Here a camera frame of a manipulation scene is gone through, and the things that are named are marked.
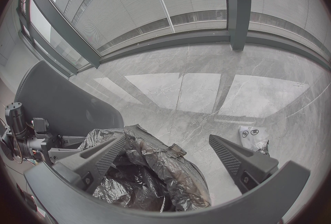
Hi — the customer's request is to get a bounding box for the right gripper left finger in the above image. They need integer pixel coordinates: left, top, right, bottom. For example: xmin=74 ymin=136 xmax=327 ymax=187
xmin=53 ymin=135 xmax=126 ymax=194

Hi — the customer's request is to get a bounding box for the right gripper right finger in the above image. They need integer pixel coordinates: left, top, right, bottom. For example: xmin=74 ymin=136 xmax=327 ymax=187
xmin=209 ymin=134 xmax=280 ymax=195

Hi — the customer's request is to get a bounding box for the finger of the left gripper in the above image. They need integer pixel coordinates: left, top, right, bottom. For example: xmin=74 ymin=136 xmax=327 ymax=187
xmin=58 ymin=136 xmax=87 ymax=147
xmin=48 ymin=147 xmax=86 ymax=167

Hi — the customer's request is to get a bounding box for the black plastic bag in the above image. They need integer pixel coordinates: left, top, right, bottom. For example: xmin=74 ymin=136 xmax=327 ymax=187
xmin=83 ymin=125 xmax=213 ymax=212

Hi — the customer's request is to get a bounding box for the clear printed wrapper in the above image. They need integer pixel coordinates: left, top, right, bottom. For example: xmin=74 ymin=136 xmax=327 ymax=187
xmin=238 ymin=125 xmax=269 ymax=151

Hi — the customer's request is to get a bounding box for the window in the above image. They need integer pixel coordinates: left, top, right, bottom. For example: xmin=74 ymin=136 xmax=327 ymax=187
xmin=16 ymin=0 xmax=331 ymax=76

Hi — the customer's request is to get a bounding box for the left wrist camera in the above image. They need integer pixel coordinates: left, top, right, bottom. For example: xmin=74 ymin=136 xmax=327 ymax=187
xmin=32 ymin=118 xmax=50 ymax=139

